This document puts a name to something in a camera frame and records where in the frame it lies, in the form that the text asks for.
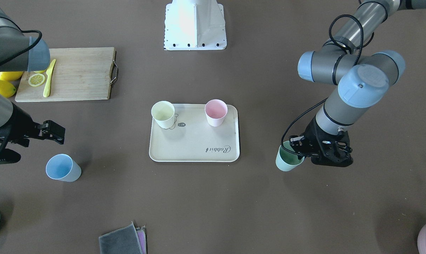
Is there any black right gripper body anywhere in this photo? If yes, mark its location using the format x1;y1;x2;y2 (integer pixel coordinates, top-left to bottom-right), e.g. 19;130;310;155
0;104;44;164

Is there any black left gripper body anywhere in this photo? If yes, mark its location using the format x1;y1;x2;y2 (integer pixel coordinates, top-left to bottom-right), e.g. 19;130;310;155
289;119;353;167

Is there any light blue cup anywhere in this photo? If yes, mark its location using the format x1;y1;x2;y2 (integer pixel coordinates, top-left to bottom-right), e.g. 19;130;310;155
46;154;82;182

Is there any mint green cup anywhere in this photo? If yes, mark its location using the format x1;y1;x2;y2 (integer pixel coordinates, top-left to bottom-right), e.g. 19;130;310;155
275;146;305;172

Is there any cream white cup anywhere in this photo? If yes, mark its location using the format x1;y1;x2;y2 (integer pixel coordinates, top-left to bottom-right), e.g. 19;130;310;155
151;100;175;129

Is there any pink cup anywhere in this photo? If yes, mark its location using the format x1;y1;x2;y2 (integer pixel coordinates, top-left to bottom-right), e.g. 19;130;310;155
204;99;228;127

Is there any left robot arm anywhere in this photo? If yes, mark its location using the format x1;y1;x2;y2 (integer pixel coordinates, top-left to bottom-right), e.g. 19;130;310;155
281;0;426;167

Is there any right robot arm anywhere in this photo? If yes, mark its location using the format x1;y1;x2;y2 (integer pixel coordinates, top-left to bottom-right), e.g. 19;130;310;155
0;10;65;164

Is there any cream rabbit tray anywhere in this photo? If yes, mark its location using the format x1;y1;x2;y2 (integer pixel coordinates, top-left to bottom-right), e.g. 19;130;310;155
149;103;240;162

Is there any whole yellow lemon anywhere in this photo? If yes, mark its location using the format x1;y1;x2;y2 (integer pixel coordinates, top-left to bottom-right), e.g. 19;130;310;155
0;71;24;82
0;80;17;98

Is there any yellow plastic knife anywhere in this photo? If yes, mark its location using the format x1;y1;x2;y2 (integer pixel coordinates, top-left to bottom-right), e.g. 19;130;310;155
42;59;56;98

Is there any bamboo cutting board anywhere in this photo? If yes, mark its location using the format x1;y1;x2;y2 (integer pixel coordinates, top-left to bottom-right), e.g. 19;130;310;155
15;48;118;102

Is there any grey folded cloth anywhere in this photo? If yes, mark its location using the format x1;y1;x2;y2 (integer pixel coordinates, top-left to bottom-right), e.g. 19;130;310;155
98;223;142;254

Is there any purple cloth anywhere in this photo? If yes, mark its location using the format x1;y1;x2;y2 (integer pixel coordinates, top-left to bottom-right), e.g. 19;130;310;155
136;225;147;254

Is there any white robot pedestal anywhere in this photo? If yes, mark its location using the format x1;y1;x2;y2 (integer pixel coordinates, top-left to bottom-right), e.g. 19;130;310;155
163;0;227;50

